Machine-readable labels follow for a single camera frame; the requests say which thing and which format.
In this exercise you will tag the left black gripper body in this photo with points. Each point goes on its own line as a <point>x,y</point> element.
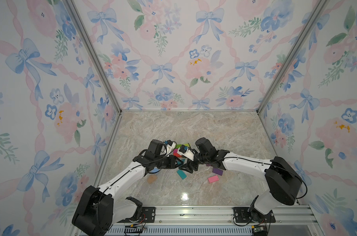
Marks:
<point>163,162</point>

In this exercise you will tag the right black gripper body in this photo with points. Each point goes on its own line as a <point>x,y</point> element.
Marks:
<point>198,159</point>

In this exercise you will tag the tan wooden block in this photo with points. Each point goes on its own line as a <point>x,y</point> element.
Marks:
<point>152,178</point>

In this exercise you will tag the magenta block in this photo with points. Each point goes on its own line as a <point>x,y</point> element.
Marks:
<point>176,153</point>

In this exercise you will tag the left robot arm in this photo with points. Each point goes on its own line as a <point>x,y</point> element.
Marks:
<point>99,207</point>

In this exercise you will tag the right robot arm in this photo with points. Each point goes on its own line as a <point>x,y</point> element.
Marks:
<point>283,182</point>

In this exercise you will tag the light blue block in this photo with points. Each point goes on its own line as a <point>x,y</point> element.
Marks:
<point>155,170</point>

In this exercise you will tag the purple block lower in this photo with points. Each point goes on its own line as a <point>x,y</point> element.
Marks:
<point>217,171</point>

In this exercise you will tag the pink block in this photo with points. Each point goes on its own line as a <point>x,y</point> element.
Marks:
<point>213,179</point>

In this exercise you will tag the teal rectangular block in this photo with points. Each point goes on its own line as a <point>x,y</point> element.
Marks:
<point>181,174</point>

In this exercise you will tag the green circuit board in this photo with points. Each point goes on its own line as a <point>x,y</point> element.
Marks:
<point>259,230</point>

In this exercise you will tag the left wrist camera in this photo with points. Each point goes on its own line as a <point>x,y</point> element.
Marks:
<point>170,144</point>

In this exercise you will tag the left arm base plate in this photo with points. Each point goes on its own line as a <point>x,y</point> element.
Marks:
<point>145,214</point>

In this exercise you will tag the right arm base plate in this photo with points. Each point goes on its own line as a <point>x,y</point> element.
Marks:
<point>246,215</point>

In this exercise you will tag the left frame post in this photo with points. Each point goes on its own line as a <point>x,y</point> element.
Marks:
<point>78,23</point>

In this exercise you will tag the frame post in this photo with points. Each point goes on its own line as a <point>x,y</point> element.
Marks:
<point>78,23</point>
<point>304,33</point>

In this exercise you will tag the right frame post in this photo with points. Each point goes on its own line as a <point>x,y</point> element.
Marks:
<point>304,33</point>

